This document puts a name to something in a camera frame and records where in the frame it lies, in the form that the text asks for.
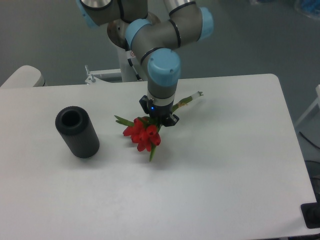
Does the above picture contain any black ribbed cylinder vase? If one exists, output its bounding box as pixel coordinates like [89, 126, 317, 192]
[55, 106, 100, 159]

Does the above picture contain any blue plastic bag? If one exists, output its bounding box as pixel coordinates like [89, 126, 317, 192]
[294, 0, 320, 20]

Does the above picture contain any black box at table corner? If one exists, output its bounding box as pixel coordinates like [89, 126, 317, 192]
[300, 202, 320, 229]

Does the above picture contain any red tulip bouquet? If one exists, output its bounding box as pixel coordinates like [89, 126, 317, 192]
[114, 90, 205, 162]

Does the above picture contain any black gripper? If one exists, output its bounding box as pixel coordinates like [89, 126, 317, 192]
[139, 94, 180, 126]

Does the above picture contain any white chair armrest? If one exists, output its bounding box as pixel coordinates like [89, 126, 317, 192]
[0, 65, 48, 89]

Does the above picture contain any black cable on floor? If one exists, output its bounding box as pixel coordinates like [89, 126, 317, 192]
[299, 131, 320, 149]

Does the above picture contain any white metal base frame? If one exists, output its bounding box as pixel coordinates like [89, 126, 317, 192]
[84, 65, 123, 85]

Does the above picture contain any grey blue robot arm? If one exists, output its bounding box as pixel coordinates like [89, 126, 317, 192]
[76, 0, 214, 127]

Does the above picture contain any white frame at right edge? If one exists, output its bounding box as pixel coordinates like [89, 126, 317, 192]
[293, 85, 320, 129]

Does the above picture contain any black cable on pedestal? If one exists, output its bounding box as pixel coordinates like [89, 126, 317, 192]
[126, 57, 143, 82]

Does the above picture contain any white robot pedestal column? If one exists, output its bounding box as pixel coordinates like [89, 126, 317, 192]
[106, 19, 151, 83]

